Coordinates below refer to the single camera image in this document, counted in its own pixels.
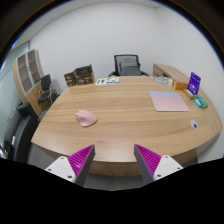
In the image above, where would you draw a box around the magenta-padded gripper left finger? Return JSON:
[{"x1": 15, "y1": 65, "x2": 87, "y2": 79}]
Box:
[{"x1": 44, "y1": 143, "x2": 96, "y2": 188}]

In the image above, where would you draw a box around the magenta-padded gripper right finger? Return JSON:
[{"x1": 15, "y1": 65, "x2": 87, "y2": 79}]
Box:
[{"x1": 133, "y1": 143, "x2": 184, "y2": 186}]

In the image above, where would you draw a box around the pink computer mouse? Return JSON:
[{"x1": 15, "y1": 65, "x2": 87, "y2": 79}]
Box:
[{"x1": 74, "y1": 109, "x2": 98, "y2": 128}]

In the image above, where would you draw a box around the pink blue gradient mouse pad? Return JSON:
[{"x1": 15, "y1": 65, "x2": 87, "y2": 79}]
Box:
[{"x1": 148, "y1": 90, "x2": 191, "y2": 113}]

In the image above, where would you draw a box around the black leather sofa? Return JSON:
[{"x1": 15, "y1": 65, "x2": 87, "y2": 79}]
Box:
[{"x1": 3, "y1": 102, "x2": 40, "y2": 163}]

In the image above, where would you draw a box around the tan small packet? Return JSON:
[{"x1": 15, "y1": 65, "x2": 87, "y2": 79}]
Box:
[{"x1": 182, "y1": 88, "x2": 196, "y2": 100}]

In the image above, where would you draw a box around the green packet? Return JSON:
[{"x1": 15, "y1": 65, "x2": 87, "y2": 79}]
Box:
[{"x1": 194, "y1": 94, "x2": 209, "y2": 109}]

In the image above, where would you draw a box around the orange cardboard box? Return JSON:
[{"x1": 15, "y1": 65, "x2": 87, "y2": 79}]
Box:
[{"x1": 172, "y1": 79, "x2": 190, "y2": 91}]

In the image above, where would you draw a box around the small brown printed carton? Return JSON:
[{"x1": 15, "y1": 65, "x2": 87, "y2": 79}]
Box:
[{"x1": 63, "y1": 70, "x2": 78, "y2": 88}]

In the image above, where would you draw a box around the white printed sheet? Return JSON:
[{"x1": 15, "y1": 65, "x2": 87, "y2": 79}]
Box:
[{"x1": 95, "y1": 76, "x2": 120, "y2": 86}]

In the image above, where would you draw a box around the black visitor chair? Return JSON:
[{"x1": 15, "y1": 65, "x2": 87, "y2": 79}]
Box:
[{"x1": 37, "y1": 73, "x2": 58, "y2": 105}]

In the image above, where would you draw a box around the purple pouch package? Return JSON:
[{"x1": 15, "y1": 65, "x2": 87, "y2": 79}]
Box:
[{"x1": 187, "y1": 71, "x2": 202, "y2": 96}]

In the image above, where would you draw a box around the black open carton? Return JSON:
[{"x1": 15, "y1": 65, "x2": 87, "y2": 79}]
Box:
[{"x1": 74, "y1": 64, "x2": 94, "y2": 78}]

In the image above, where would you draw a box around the wooden side desk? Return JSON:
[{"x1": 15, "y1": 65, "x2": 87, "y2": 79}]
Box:
[{"x1": 152, "y1": 63, "x2": 191, "y2": 83}]

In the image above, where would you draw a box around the grey backpack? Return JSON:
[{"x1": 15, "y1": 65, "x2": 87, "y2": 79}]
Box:
[{"x1": 119, "y1": 57, "x2": 143, "y2": 77}]

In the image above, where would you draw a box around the wooden shelf cabinet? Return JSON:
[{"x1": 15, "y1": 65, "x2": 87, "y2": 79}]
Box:
[{"x1": 12, "y1": 48, "x2": 51, "y2": 108}]

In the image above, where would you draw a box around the black mesh office chair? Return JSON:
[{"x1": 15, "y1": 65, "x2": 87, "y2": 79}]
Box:
[{"x1": 108, "y1": 54, "x2": 150, "y2": 78}]

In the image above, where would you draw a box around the clear bag with grey cable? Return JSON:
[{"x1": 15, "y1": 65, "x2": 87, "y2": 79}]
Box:
[{"x1": 153, "y1": 76, "x2": 174, "y2": 86}]

